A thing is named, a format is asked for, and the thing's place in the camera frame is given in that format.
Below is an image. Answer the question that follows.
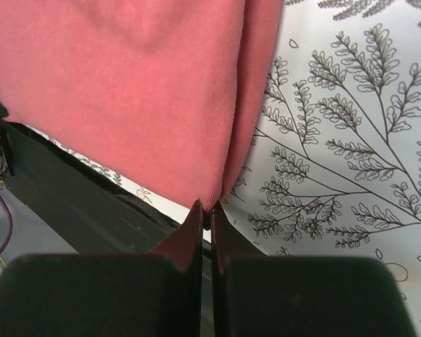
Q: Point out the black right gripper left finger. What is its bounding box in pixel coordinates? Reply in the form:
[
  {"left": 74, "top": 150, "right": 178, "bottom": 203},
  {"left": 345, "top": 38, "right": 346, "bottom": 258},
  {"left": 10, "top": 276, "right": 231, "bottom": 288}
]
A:
[{"left": 0, "top": 201, "right": 203, "bottom": 336}]

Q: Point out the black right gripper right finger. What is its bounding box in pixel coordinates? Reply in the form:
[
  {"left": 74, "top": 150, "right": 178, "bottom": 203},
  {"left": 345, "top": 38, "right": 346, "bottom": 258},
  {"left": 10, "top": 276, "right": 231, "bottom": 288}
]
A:
[{"left": 210, "top": 209, "right": 415, "bottom": 336}]

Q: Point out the dusty rose t shirt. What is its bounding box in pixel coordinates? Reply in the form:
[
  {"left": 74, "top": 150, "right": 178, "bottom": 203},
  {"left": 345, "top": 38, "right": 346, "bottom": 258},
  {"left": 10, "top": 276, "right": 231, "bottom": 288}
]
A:
[{"left": 0, "top": 1, "right": 282, "bottom": 209}]

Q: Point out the floral patterned table mat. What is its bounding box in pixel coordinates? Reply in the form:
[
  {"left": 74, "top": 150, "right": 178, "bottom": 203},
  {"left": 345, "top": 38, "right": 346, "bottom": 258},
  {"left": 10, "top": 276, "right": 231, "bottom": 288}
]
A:
[{"left": 45, "top": 0, "right": 421, "bottom": 337}]

